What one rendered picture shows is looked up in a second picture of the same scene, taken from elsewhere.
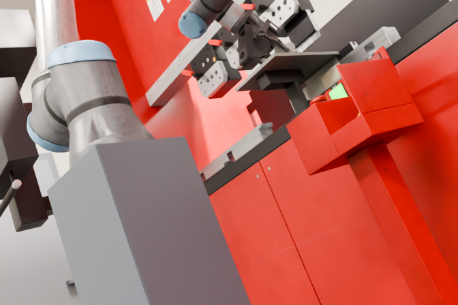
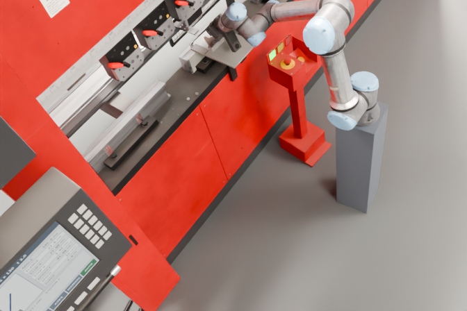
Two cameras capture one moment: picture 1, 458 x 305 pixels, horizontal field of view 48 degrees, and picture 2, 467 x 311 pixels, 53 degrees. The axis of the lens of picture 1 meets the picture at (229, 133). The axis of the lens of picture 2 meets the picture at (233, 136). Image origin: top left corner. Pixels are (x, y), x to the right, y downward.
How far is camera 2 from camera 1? 2.82 m
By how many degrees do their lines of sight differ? 101
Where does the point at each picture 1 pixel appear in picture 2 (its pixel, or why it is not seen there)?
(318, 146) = (301, 78)
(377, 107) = (310, 57)
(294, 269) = (209, 150)
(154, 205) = not seen: hidden behind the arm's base
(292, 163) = (217, 96)
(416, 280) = (301, 107)
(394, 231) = (300, 96)
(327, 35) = not seen: outside the picture
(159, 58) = (58, 60)
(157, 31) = (54, 29)
